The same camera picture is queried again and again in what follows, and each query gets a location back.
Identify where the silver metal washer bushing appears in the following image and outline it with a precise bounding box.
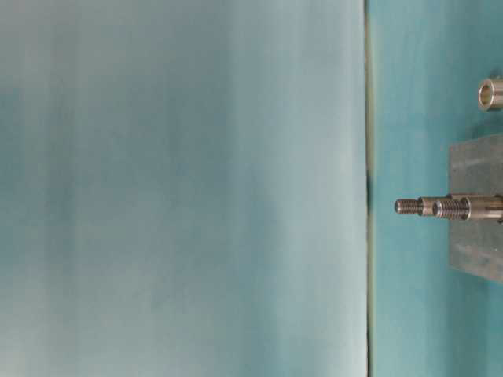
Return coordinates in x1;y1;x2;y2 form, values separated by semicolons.
477;72;503;112

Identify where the threaded steel shaft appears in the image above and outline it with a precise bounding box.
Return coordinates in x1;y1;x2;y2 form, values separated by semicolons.
395;194;453;217
432;196;502;223

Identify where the near threaded steel shaft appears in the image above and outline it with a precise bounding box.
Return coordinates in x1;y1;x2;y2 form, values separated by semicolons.
432;196;502;223

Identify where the grey metal base block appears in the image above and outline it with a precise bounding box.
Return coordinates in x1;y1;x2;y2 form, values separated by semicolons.
449;134;502;283

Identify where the far threaded steel shaft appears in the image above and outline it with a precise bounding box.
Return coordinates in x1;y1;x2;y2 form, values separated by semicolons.
395;194;453;217

